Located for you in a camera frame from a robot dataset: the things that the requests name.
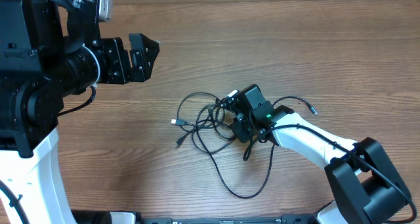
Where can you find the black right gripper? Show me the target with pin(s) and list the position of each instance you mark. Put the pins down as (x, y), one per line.
(238, 128)

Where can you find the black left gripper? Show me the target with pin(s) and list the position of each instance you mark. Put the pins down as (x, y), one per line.
(142, 67)

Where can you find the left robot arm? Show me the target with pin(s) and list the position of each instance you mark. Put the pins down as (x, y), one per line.
(51, 49)

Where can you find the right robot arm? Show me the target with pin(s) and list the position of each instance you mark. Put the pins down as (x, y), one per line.
(366, 186)

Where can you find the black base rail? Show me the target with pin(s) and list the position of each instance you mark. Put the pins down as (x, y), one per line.
(306, 218)

